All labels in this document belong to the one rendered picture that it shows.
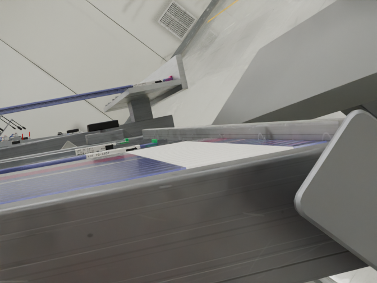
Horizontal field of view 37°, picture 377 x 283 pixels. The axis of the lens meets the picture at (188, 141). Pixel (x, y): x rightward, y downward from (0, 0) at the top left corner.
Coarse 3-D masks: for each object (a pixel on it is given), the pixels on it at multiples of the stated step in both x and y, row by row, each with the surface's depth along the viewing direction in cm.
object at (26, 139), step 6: (12, 120) 675; (6, 126) 673; (12, 126) 698; (60, 132) 719; (0, 138) 664; (12, 138) 671; (18, 138) 672; (24, 138) 673; (30, 138) 707; (36, 138) 693; (42, 138) 648; (48, 138) 649
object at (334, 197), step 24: (360, 120) 22; (336, 144) 22; (360, 144) 22; (312, 168) 22; (336, 168) 22; (360, 168) 22; (312, 192) 22; (336, 192) 22; (360, 192) 22; (312, 216) 22; (336, 216) 22; (360, 216) 22; (336, 240) 22; (360, 240) 22
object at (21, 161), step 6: (72, 150) 82; (36, 156) 81; (42, 156) 81; (48, 156) 81; (54, 156) 81; (60, 156) 82; (66, 156) 82; (0, 162) 80; (6, 162) 80; (12, 162) 80; (18, 162) 80; (24, 162) 80; (30, 162) 81; (0, 168) 80
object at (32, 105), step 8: (168, 80) 109; (112, 88) 105; (120, 88) 106; (72, 96) 103; (80, 96) 104; (88, 96) 104; (96, 96) 104; (24, 104) 101; (32, 104) 101; (40, 104) 101; (48, 104) 102; (56, 104) 103; (0, 112) 99; (8, 112) 100
